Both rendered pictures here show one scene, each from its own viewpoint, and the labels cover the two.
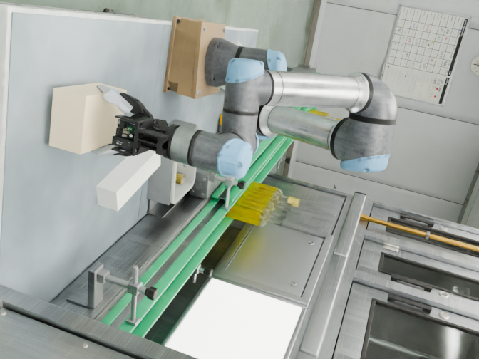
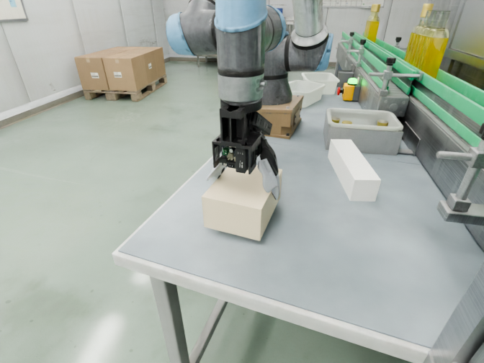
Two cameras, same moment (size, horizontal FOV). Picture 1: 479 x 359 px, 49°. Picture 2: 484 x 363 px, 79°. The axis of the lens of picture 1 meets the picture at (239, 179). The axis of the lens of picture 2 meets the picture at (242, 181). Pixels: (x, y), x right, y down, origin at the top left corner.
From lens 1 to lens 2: 0.71 m
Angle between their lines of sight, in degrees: 39
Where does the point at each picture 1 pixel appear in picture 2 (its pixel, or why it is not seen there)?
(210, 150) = (224, 44)
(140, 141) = (236, 140)
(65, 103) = (214, 217)
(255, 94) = (195, 14)
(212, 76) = (277, 97)
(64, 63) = (198, 213)
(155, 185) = (379, 145)
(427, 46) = not seen: outside the picture
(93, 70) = not seen: hidden behind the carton
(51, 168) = (297, 242)
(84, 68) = not seen: hidden behind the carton
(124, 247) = (444, 178)
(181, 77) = (276, 123)
